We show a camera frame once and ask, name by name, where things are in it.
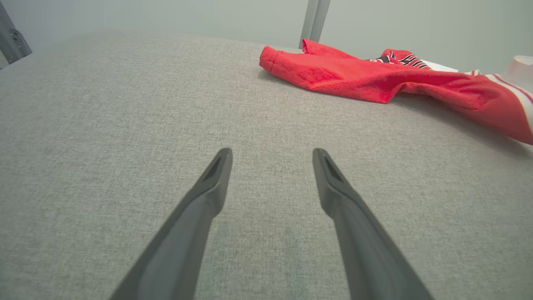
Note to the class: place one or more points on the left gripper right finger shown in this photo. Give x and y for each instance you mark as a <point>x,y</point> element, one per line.
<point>362,250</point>

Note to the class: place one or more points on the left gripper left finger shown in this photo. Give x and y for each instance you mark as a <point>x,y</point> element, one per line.
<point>183,241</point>

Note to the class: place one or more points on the grey fabric sofa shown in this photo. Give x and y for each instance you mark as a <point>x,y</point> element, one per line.
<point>125,125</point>

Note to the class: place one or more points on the red white striped garment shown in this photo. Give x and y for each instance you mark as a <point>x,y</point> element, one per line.
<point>354,79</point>

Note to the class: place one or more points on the grey metal frame stand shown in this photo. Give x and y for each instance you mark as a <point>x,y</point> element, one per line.
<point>12,41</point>

